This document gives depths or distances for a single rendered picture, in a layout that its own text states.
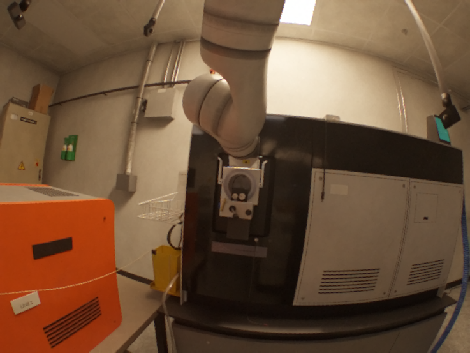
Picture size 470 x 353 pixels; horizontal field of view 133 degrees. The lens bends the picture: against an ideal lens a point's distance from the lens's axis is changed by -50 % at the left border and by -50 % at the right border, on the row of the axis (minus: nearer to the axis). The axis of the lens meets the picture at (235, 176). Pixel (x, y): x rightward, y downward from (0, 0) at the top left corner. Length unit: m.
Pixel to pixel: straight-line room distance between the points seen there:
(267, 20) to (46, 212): 0.46
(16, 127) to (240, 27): 3.21
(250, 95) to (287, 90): 1.80
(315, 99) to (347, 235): 1.52
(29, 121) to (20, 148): 0.39
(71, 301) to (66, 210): 0.22
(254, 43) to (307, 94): 1.84
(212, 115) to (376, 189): 0.61
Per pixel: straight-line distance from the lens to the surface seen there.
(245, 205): 0.52
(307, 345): 0.80
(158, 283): 0.85
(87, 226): 0.53
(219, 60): 0.19
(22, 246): 0.45
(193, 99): 0.23
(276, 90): 1.98
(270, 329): 0.73
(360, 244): 0.73
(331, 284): 0.75
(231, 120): 0.21
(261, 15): 0.17
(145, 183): 2.10
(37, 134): 3.43
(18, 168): 3.30
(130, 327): 0.75
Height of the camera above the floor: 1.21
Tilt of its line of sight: 2 degrees up
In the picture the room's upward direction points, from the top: 5 degrees clockwise
